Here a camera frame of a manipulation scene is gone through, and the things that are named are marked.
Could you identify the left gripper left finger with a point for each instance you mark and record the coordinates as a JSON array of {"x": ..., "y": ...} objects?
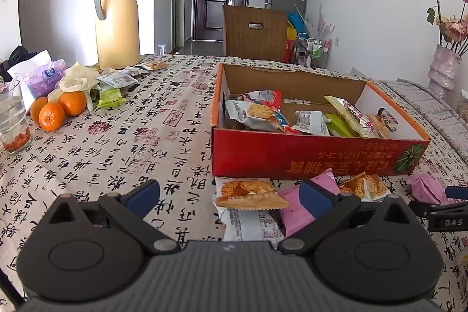
[{"x": 142, "y": 199}]

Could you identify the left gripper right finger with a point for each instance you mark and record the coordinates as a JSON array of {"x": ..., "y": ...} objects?
[{"x": 318, "y": 199}]

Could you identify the pink snack packet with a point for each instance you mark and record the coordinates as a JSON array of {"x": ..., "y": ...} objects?
[{"x": 295, "y": 217}]

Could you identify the orange cracker snack packet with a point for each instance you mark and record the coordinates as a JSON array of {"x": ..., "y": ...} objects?
[{"x": 249, "y": 194}]

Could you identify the long green snack bar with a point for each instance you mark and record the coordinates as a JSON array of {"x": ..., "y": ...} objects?
[{"x": 338, "y": 127}]

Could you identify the white cracker snack packet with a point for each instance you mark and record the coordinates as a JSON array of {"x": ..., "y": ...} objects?
[{"x": 255, "y": 116}]

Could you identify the red orange chip bag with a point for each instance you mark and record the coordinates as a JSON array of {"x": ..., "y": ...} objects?
[{"x": 267, "y": 97}]

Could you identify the calligraphy print tablecloth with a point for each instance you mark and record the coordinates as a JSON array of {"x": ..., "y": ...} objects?
[{"x": 161, "y": 132}]

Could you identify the red cardboard pumpkin box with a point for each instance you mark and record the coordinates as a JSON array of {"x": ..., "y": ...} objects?
[{"x": 239, "y": 152}]

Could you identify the folded pink grey cloth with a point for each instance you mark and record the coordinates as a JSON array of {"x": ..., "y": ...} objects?
[{"x": 436, "y": 111}]

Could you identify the small green snack packet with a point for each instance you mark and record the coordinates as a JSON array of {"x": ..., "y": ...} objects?
[{"x": 110, "y": 98}]

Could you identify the rear orange mandarin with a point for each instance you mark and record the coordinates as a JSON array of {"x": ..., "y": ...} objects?
[{"x": 73, "y": 103}]

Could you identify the orange mandarin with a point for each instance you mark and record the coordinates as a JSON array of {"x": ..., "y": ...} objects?
[
  {"x": 51, "y": 116},
  {"x": 36, "y": 107},
  {"x": 73, "y": 103}
]

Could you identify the front orange mandarin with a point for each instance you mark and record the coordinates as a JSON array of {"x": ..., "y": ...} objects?
[{"x": 51, "y": 116}]

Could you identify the white barcode snack packet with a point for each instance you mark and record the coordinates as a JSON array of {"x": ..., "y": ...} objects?
[{"x": 116, "y": 79}]

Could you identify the cream artificial flower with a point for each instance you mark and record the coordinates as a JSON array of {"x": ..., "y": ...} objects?
[{"x": 77, "y": 78}]

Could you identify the drinking glass with goji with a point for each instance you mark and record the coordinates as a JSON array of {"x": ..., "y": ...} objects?
[{"x": 15, "y": 132}]

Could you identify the pink textured flower vase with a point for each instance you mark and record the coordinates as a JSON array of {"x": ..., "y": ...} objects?
[{"x": 443, "y": 71}]

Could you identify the purple tissue pack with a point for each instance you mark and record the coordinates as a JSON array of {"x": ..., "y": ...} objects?
[{"x": 37, "y": 76}]

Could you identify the yellow thermos jug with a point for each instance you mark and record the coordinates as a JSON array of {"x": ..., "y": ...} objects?
[{"x": 117, "y": 33}]

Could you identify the brown wooden chair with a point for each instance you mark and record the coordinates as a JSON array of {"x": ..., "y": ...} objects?
[{"x": 254, "y": 33}]

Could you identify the metal wire storage cart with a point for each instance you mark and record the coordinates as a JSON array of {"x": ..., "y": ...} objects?
[{"x": 311, "y": 52}]

